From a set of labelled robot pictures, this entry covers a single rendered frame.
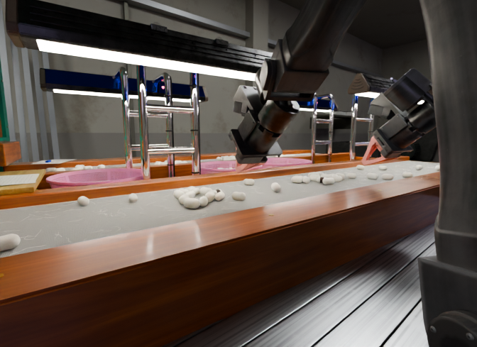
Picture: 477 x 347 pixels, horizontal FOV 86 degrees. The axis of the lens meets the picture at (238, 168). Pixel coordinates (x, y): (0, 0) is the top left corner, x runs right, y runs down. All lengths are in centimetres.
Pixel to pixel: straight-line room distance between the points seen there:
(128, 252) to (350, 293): 30
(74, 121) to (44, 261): 284
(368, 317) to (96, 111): 303
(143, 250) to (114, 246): 4
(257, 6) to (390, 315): 421
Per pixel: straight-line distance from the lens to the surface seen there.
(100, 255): 31
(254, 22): 426
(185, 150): 78
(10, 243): 45
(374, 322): 39
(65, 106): 314
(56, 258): 33
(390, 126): 69
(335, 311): 38
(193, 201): 52
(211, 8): 408
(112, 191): 68
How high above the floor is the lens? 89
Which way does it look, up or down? 8 degrees down
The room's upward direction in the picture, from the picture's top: straight up
